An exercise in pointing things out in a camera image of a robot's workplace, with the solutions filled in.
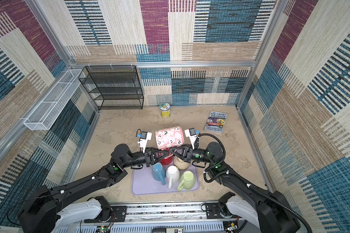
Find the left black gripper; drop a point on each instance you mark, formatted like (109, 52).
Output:
(150, 158)

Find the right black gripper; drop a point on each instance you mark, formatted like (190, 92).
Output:
(186, 154)

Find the blue flowered mug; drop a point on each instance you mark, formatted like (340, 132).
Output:
(159, 173)

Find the pink patterned mug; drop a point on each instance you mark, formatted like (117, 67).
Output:
(170, 137)

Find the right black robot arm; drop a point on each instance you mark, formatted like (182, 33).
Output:
(273, 212)

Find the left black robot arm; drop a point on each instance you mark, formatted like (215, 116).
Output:
(50, 208)

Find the red mug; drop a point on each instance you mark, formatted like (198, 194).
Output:
(167, 160)

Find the white mug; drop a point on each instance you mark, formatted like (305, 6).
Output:
(172, 176)

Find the light green mug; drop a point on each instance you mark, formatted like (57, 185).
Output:
(187, 181)

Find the lavender plastic tray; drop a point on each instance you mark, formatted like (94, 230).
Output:
(143, 182)

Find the colourful paperback book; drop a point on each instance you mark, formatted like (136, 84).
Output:
(215, 122)

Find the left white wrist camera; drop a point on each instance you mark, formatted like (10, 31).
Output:
(144, 137)

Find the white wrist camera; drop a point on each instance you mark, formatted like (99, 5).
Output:
(144, 137)
(192, 134)

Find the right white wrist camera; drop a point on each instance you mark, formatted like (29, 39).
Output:
(192, 134)

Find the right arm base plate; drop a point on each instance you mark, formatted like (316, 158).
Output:
(213, 211)

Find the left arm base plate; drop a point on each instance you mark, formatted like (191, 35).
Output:
(119, 213)

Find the black wire shelf rack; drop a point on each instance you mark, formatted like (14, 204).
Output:
(113, 87)

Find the white wire mesh basket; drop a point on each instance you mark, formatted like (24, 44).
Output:
(51, 106)

